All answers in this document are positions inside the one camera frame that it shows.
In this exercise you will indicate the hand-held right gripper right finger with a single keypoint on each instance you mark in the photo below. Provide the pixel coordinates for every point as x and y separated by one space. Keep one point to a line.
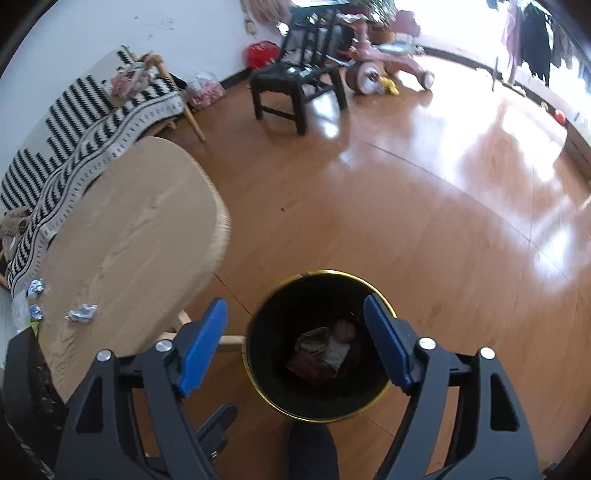
388 346

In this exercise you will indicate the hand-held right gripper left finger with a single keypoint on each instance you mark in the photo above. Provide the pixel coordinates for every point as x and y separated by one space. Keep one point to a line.
203 346

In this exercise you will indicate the black bin with gold rim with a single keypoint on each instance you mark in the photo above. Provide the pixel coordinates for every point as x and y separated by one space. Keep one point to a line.
277 369

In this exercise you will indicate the silver foil wrapper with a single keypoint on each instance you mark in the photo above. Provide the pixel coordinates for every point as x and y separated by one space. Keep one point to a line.
83 314

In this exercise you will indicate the yellow green wrapper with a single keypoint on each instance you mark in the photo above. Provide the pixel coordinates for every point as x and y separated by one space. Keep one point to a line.
34 328

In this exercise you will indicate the crumpled grey paper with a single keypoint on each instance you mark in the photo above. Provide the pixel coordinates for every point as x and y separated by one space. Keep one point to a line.
318 344

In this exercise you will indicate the crumpled blue silver wrapper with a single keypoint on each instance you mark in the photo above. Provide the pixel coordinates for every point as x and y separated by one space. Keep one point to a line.
35 313
34 287

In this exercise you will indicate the brown red packet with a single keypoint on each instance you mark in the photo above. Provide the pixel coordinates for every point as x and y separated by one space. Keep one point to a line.
309 369

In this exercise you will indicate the brown plush toy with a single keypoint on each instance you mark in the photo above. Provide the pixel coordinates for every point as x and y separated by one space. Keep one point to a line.
14 226

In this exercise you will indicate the black white striped blanket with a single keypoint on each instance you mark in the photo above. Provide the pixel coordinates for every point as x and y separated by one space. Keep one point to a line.
83 138

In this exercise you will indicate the clear plastic bag with items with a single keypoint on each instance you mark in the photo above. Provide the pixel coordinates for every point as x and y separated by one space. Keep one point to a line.
203 87

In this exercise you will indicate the yellow toy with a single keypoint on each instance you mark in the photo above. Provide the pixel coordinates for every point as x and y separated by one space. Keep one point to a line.
389 85

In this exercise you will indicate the black wooden chair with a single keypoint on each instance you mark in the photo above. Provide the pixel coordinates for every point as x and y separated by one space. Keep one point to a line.
281 81

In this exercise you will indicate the pink doll clothes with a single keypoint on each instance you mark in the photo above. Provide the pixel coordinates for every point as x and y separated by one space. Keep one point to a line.
131 76

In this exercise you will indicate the red ball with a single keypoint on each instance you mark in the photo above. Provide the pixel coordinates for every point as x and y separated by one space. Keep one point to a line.
560 116

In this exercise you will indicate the pink tricycle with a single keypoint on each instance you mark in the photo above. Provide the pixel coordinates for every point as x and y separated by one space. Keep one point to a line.
392 57

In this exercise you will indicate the red bag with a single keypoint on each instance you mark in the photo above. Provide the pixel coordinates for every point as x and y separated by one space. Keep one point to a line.
262 54

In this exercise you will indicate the potted plant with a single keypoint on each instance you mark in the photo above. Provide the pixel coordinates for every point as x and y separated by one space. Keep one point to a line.
378 4

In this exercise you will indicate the clothes on rack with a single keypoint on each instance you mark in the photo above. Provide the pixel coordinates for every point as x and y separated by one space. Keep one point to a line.
535 32

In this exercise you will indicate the wooden frame sofa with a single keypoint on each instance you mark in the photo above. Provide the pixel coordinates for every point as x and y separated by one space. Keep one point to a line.
194 122

